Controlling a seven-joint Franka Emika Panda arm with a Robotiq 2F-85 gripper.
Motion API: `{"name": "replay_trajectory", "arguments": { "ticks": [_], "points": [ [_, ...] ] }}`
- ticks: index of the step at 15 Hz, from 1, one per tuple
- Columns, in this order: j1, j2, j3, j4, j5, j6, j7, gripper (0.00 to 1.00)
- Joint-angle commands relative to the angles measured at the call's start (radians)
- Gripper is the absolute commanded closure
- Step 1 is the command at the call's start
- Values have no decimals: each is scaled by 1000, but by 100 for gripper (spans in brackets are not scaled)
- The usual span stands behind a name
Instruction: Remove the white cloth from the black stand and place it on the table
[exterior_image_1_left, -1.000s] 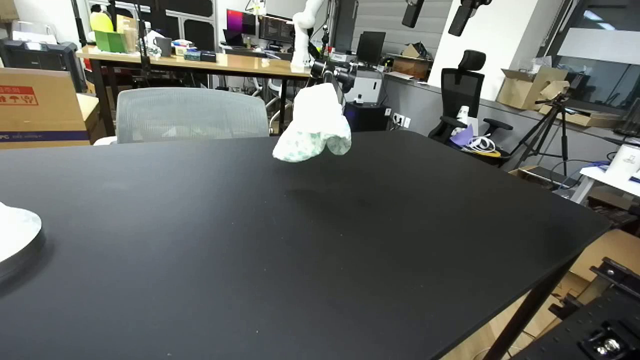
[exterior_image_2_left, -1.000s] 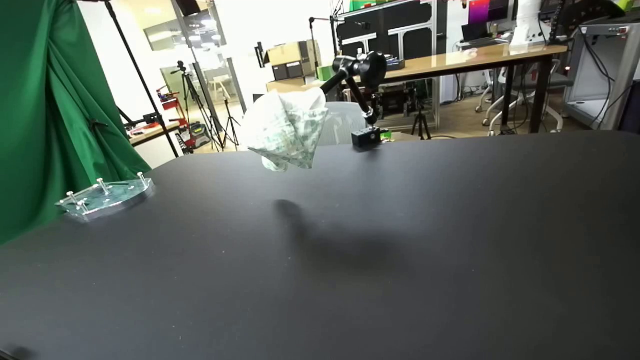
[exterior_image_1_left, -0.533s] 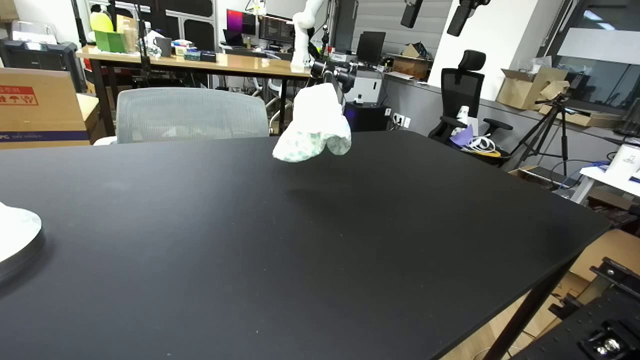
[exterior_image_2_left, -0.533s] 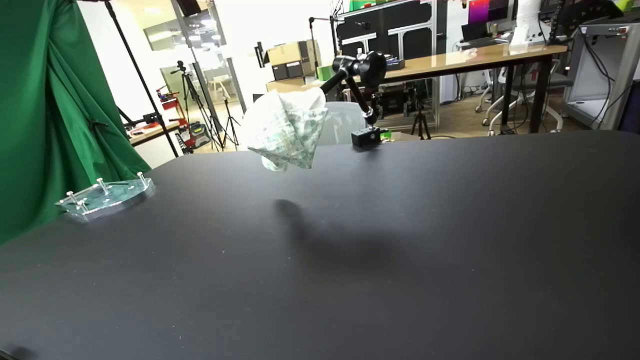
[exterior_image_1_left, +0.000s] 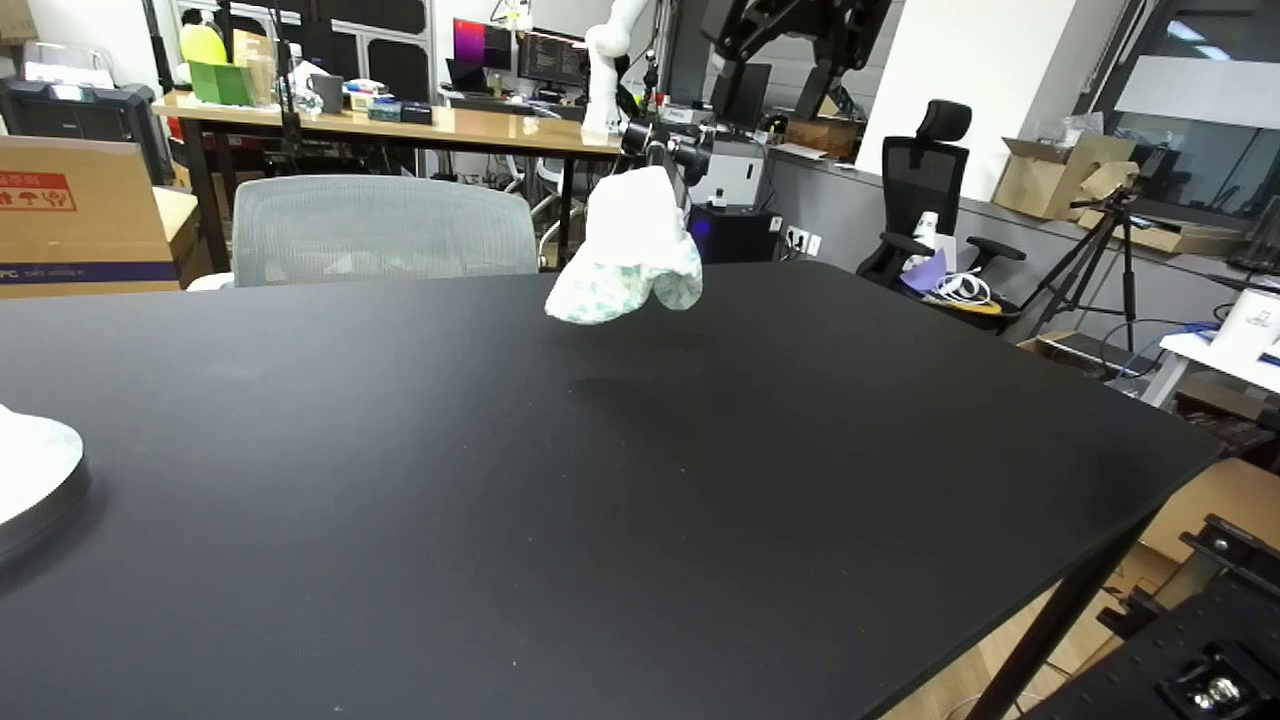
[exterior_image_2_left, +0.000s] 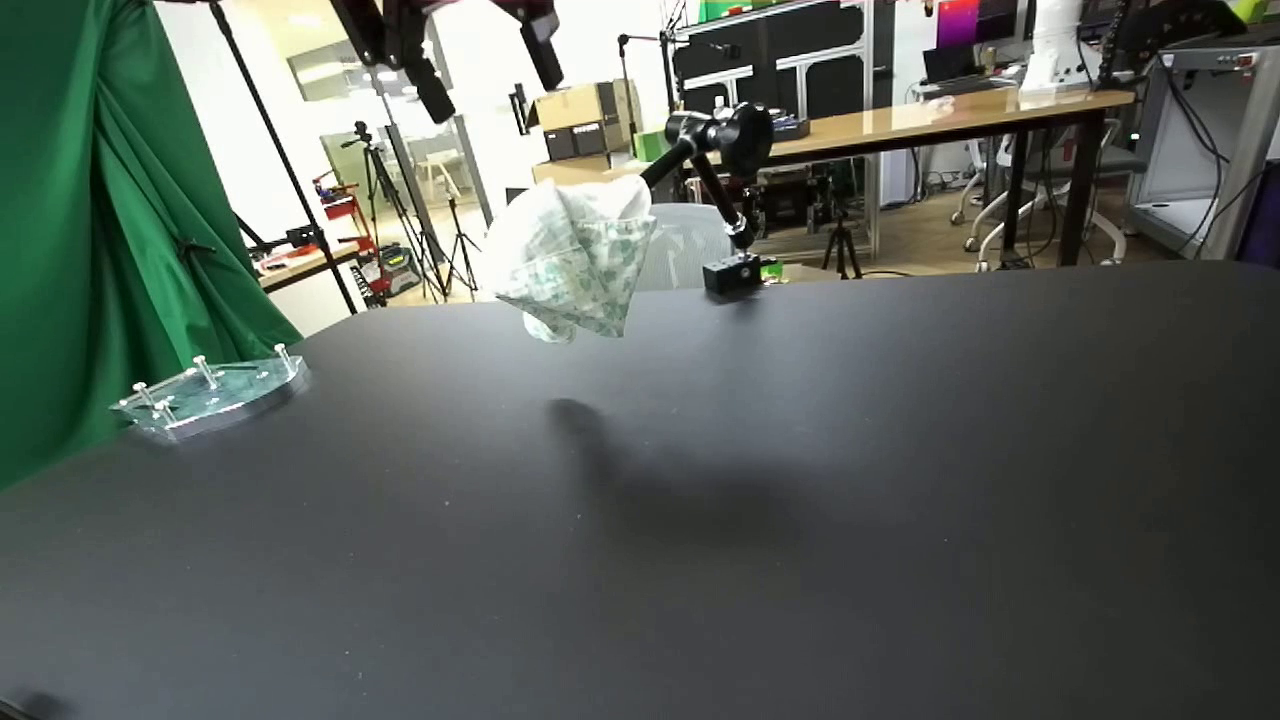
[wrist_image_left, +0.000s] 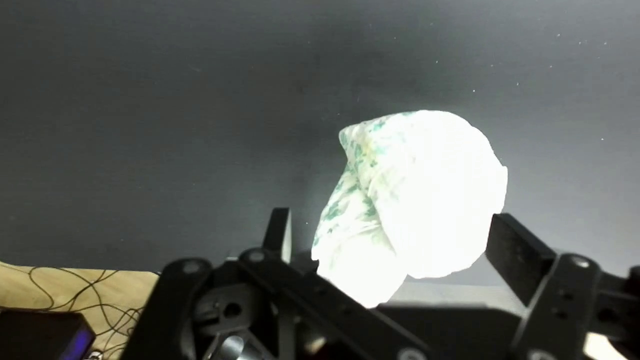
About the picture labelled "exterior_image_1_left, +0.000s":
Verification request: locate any green box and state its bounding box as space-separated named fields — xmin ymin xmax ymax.
xmin=187 ymin=61 xmax=254 ymax=107

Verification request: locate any window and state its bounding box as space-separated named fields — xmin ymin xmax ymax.
xmin=1075 ymin=0 xmax=1280 ymax=223

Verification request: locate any yellow plastic object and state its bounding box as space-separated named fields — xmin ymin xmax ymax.
xmin=179 ymin=22 xmax=230 ymax=67

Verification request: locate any camera on tripod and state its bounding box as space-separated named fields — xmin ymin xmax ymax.
xmin=1018 ymin=150 xmax=1173 ymax=353

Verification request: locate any white box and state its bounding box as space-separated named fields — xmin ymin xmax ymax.
xmin=1209 ymin=288 xmax=1280 ymax=367

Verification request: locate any grey mesh office chair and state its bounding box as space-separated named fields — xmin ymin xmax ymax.
xmin=231 ymin=175 xmax=540 ymax=289

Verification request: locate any open cardboard box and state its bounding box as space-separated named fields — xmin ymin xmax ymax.
xmin=992 ymin=132 xmax=1138 ymax=222

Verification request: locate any black perforated metal plate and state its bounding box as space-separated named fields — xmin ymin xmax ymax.
xmin=1018 ymin=514 xmax=1280 ymax=720

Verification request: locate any long wooden table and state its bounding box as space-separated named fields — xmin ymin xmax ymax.
xmin=152 ymin=90 xmax=623 ymax=273

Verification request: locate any black pole stand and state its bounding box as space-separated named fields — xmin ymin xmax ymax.
xmin=262 ymin=0 xmax=305 ymax=177

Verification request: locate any white desk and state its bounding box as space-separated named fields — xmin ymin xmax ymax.
xmin=1140 ymin=330 xmax=1280 ymax=409

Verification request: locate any black office chair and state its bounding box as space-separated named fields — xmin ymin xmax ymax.
xmin=856 ymin=99 xmax=1028 ymax=317

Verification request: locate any large printed cardboard box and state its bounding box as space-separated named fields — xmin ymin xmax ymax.
xmin=0 ymin=135 xmax=202 ymax=300

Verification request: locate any purple paper sheet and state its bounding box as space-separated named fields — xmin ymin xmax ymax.
xmin=899 ymin=249 xmax=949 ymax=295

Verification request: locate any black computer tower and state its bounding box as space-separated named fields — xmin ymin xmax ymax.
xmin=687 ymin=204 xmax=780 ymax=265

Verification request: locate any coil of white cable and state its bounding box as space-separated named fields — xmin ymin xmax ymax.
xmin=933 ymin=271 xmax=993 ymax=307

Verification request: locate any flat cardboard piece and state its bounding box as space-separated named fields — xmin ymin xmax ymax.
xmin=1078 ymin=205 xmax=1247 ymax=257

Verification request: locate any row of monitors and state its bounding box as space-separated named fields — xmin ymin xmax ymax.
xmin=445 ymin=17 xmax=593 ymax=96

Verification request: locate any white patterned cloth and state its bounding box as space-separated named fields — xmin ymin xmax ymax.
xmin=544 ymin=165 xmax=705 ymax=327

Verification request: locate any white computer case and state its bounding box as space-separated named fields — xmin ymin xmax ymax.
xmin=690 ymin=139 xmax=767 ymax=209

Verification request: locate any black monitor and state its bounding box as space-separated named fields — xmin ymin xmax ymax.
xmin=709 ymin=62 xmax=774 ymax=132

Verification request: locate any small brown cardboard box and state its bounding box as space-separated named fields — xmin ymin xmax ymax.
xmin=783 ymin=114 xmax=867 ymax=161

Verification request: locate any black equipment case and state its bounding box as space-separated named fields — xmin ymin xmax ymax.
xmin=0 ymin=77 xmax=177 ymax=187

